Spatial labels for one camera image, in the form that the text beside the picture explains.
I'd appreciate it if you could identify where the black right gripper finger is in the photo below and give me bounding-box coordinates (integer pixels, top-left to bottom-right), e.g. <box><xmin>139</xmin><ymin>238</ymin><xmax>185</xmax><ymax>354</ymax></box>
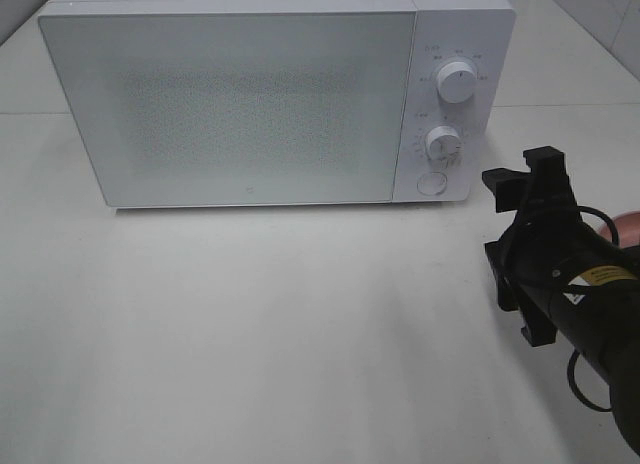
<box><xmin>481</xmin><ymin>168</ymin><xmax>530</xmax><ymax>213</ymax></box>
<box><xmin>523</xmin><ymin>146</ymin><xmax>575</xmax><ymax>207</ymax></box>

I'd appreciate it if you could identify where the upper white power knob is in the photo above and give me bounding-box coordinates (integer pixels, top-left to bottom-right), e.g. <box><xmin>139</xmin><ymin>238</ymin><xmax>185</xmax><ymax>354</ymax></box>
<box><xmin>435</xmin><ymin>59</ymin><xmax>478</xmax><ymax>104</ymax></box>

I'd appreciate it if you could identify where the lower white timer knob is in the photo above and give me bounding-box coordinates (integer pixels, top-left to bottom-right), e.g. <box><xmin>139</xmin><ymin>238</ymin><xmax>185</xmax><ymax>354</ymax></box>
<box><xmin>425</xmin><ymin>125</ymin><xmax>462</xmax><ymax>161</ymax></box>

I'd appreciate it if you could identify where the white microwave oven body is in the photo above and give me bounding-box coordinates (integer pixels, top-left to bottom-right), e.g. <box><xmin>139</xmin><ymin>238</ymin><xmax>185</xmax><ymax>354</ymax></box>
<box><xmin>38</xmin><ymin>0</ymin><xmax>516</xmax><ymax>204</ymax></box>

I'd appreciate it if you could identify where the pink round plate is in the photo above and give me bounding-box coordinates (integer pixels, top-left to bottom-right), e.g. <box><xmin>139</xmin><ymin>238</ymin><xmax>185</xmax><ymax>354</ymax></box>
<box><xmin>598</xmin><ymin>211</ymin><xmax>640</xmax><ymax>249</ymax></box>

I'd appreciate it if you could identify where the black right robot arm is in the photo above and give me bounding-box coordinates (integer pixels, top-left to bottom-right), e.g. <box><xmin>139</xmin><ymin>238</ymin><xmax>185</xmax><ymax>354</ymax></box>
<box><xmin>482</xmin><ymin>146</ymin><xmax>639</xmax><ymax>451</ymax></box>

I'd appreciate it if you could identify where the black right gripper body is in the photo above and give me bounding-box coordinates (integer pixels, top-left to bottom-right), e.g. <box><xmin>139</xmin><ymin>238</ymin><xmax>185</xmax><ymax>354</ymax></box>
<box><xmin>484</xmin><ymin>201</ymin><xmax>608</xmax><ymax>347</ymax></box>

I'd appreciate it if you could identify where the round white door button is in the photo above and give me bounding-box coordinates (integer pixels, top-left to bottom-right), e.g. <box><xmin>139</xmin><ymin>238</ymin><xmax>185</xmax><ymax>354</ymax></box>
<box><xmin>416</xmin><ymin>171</ymin><xmax>448</xmax><ymax>196</ymax></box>

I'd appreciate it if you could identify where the white microwave door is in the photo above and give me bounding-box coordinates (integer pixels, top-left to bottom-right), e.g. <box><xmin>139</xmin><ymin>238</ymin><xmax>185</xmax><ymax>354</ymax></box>
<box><xmin>39</xmin><ymin>11</ymin><xmax>416</xmax><ymax>208</ymax></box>

